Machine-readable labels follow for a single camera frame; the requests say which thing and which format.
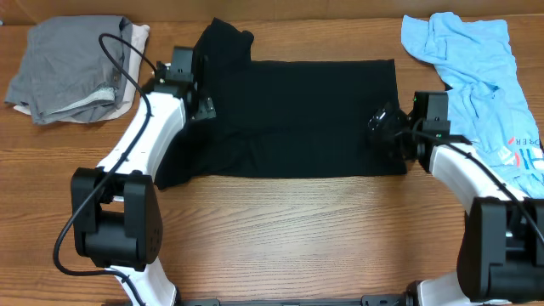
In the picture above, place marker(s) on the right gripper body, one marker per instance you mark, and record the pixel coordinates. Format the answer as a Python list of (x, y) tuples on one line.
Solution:
[(393, 122)]

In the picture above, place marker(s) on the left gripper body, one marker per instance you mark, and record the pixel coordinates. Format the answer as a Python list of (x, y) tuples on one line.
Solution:
[(206, 109)]

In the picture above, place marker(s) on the black t-shirt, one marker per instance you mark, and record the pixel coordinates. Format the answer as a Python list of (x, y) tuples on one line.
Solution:
[(294, 120)]

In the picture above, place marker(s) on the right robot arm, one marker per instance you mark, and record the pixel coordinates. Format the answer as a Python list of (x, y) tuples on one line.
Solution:
[(500, 261)]

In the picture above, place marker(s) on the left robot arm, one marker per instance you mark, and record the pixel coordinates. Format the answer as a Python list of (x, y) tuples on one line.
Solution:
[(118, 224)]

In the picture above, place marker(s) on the light blue t-shirt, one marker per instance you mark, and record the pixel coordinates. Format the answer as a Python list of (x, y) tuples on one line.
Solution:
[(486, 102)]

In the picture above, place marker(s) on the folded white garment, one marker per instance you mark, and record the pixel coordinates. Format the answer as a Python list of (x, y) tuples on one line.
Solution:
[(135, 59)]

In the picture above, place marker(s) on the folded grey shorts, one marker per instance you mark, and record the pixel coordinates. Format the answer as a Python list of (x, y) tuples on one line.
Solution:
[(68, 64)]

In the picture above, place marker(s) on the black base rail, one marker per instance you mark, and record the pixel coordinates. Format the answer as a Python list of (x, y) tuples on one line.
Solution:
[(293, 302)]

